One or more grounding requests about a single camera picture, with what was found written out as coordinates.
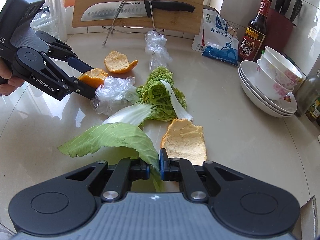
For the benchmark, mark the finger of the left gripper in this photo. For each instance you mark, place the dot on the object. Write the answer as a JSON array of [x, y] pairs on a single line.
[[60, 85], [63, 52]]

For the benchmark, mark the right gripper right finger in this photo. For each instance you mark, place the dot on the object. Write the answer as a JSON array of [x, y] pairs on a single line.
[[241, 204]]

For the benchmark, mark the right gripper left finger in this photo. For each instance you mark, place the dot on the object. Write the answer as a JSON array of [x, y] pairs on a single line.
[[67, 202]]

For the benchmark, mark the large orange peel piece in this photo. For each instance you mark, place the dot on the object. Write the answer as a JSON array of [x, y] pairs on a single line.
[[94, 78]]

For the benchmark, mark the clear plastic wrap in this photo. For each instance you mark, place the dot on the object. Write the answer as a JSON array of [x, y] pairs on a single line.
[[114, 94]]

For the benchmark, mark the smooth green cabbage leaf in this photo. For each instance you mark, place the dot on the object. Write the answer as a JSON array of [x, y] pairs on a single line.
[[116, 135]]

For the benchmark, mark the curly napa cabbage leaf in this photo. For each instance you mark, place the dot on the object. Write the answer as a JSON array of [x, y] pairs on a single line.
[[158, 100]]

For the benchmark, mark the person's left hand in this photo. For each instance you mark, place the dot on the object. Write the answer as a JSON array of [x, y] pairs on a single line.
[[13, 82]]

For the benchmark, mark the crumpled clear plastic bag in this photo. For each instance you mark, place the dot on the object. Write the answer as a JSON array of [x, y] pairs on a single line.
[[155, 48]]

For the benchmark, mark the middle white plate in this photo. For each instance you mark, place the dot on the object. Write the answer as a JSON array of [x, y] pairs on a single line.
[[262, 106]]

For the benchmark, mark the green label oil bottle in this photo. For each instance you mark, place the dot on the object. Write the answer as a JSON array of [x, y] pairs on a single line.
[[313, 112]]

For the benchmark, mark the bottom white floral bowl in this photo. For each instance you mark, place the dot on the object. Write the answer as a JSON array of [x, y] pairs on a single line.
[[268, 86]]

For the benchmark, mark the white floral bowl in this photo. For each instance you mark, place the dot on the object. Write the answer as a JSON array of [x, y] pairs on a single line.
[[268, 86], [276, 74], [283, 64]]

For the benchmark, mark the middle white floral bowl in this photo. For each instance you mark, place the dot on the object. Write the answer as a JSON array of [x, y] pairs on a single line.
[[276, 74]]

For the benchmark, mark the top white plate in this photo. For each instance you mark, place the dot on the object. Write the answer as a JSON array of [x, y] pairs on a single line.
[[285, 105]]

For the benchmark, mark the blue white salt bag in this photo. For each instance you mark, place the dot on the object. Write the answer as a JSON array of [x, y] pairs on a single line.
[[213, 40]]

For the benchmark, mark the top white floral bowl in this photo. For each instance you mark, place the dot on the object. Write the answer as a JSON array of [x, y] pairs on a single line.
[[283, 64]]

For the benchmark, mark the dark vinegar bottle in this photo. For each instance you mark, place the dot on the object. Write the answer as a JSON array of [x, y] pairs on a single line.
[[255, 33]]

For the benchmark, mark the dark red knife block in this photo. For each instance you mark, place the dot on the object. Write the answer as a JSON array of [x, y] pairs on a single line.
[[279, 27]]

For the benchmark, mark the black handled kitchen knife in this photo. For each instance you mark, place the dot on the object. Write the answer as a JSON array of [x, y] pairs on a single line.
[[130, 9]]

